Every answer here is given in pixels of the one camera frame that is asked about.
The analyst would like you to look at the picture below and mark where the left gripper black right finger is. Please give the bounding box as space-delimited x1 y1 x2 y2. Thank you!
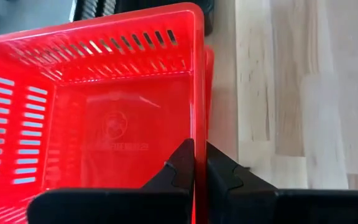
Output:
206 142 279 224

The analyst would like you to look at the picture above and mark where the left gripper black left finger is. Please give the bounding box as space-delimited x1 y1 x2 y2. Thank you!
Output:
141 138 196 224

